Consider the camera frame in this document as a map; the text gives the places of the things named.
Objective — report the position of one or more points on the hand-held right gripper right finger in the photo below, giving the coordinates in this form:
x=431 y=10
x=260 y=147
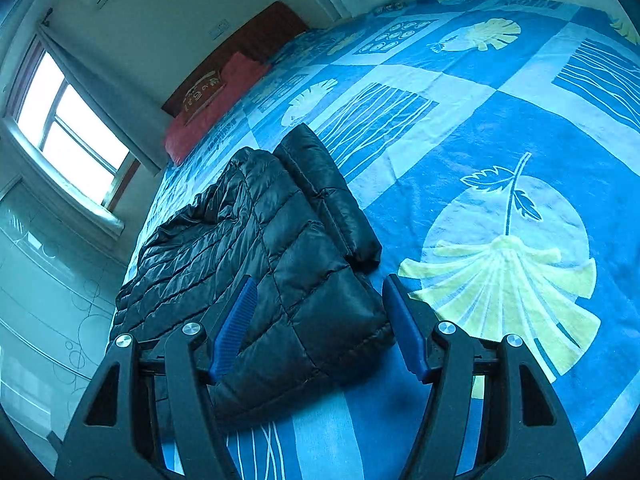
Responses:
x=406 y=332

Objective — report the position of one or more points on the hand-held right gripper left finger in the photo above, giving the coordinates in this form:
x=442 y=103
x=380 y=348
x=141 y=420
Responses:
x=232 y=332

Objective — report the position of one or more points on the black quilted puffer jacket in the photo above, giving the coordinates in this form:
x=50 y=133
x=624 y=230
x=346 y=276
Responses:
x=260 y=270

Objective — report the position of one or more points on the bed with blue patterned sheet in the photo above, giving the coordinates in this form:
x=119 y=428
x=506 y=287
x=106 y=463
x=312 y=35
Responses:
x=450 y=125

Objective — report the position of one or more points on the red pillow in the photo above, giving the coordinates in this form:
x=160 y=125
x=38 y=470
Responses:
x=220 y=105

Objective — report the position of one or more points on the small brown printed cushion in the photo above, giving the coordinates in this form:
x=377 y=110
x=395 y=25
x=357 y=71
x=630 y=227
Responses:
x=202 y=95

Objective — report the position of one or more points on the window with wooden sill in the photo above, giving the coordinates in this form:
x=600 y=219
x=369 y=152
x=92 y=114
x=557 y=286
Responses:
x=75 y=130

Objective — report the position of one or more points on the wooden headboard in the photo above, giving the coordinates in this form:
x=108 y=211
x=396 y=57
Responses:
x=270 y=30

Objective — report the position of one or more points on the white wall socket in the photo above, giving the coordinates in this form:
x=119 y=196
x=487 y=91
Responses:
x=219 y=29

